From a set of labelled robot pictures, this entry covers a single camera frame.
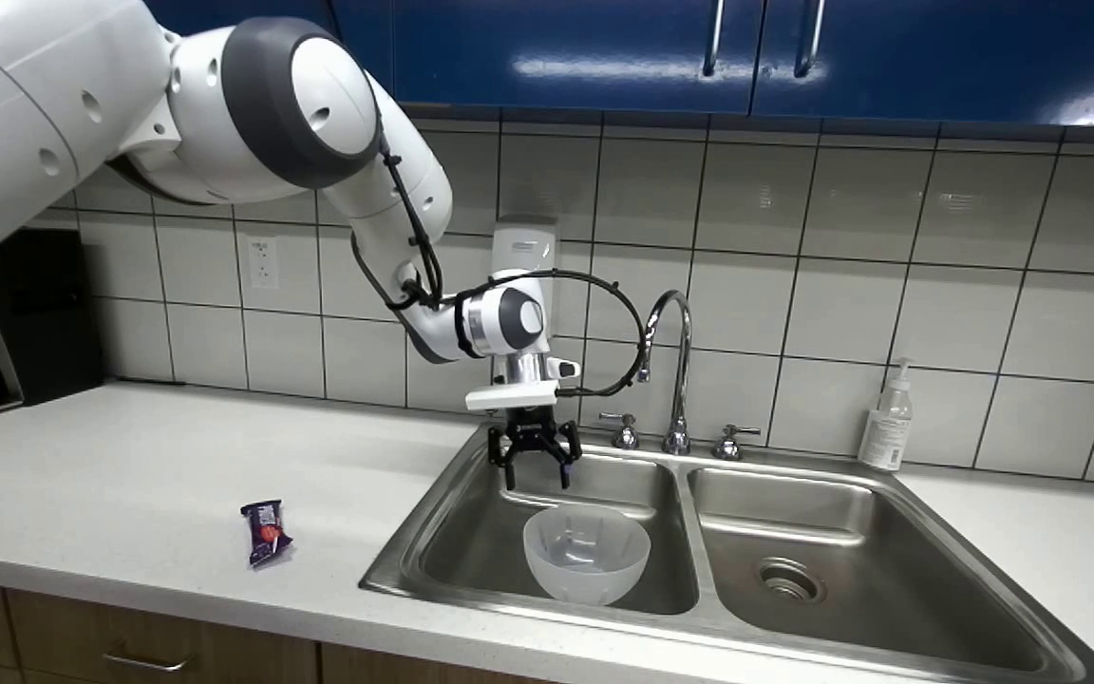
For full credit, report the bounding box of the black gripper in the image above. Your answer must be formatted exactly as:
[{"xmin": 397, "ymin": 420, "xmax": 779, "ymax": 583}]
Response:
[{"xmin": 483, "ymin": 406, "xmax": 585, "ymax": 496}]

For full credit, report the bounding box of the translucent plastic bowl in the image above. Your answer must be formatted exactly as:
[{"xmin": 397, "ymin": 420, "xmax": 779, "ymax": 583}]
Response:
[{"xmin": 522, "ymin": 502, "xmax": 655, "ymax": 608}]

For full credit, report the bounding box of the stainless steel double sink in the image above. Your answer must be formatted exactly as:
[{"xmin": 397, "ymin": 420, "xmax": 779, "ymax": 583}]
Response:
[{"xmin": 359, "ymin": 423, "xmax": 1094, "ymax": 684}]

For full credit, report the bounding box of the chrome gooseneck faucet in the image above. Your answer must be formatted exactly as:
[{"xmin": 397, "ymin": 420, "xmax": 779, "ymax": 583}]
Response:
[{"xmin": 636, "ymin": 287, "xmax": 699, "ymax": 455}]

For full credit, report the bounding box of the blue red snack wrapper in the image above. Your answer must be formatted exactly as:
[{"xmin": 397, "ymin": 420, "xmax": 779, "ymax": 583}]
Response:
[{"xmin": 240, "ymin": 496, "xmax": 298, "ymax": 572}]

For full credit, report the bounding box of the clear pump soap bottle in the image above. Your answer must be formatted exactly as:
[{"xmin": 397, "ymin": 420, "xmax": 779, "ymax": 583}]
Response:
[{"xmin": 854, "ymin": 358, "xmax": 921, "ymax": 475}]

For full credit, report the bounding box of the black coffee maker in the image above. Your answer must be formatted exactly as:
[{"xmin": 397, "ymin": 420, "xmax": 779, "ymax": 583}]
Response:
[{"xmin": 0, "ymin": 225, "xmax": 107, "ymax": 423}]

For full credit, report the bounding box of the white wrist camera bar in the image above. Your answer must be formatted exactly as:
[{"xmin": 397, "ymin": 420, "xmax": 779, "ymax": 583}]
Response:
[{"xmin": 465, "ymin": 358, "xmax": 585, "ymax": 420}]

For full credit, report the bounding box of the chrome faucet handle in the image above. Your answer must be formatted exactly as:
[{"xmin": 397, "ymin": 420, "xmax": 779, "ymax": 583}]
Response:
[
  {"xmin": 712, "ymin": 423, "xmax": 764, "ymax": 463},
  {"xmin": 600, "ymin": 409, "xmax": 642, "ymax": 454}
]

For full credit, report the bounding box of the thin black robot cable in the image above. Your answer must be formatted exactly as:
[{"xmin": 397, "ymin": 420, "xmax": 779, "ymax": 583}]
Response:
[{"xmin": 350, "ymin": 74, "xmax": 655, "ymax": 401}]

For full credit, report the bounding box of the white wall soap dispenser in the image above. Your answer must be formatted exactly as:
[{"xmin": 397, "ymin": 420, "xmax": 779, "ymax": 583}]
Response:
[{"xmin": 490, "ymin": 219, "xmax": 564, "ymax": 290}]

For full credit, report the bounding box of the white wall outlet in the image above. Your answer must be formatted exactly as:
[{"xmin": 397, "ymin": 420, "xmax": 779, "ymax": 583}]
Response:
[{"xmin": 240, "ymin": 232, "xmax": 288, "ymax": 297}]

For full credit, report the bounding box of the metal drawer handle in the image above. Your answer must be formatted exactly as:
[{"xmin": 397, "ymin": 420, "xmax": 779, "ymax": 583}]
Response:
[{"xmin": 98, "ymin": 648, "xmax": 195, "ymax": 675}]

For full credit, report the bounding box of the metal cabinet door handle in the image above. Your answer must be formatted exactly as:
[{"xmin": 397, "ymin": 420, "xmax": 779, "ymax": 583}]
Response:
[
  {"xmin": 793, "ymin": 0, "xmax": 831, "ymax": 84},
  {"xmin": 699, "ymin": 0, "xmax": 732, "ymax": 79}
]

